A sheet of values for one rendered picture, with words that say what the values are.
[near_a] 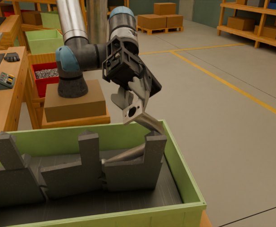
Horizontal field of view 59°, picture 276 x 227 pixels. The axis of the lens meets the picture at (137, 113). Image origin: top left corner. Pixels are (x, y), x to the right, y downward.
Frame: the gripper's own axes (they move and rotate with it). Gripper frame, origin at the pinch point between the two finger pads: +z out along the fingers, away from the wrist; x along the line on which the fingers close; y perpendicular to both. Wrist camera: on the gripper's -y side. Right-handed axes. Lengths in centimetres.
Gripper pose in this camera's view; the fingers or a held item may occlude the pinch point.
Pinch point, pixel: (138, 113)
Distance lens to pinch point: 54.2
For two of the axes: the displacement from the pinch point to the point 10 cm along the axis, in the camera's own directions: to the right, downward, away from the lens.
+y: -6.7, -3.8, -6.4
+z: 1.0, 8.1, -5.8
